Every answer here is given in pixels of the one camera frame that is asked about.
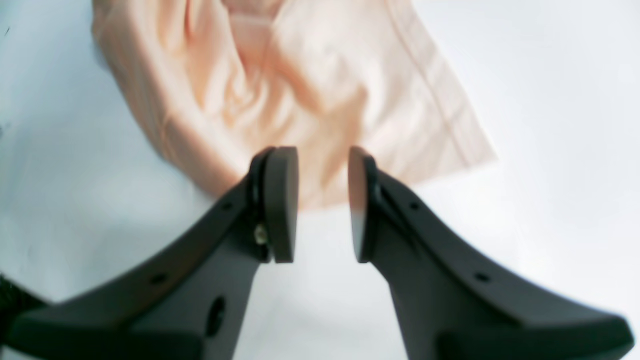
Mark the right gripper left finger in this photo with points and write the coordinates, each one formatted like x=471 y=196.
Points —
x=187 y=302

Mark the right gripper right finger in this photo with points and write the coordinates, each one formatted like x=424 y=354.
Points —
x=454 y=303

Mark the peach t-shirt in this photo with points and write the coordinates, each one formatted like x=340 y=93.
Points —
x=212 y=82

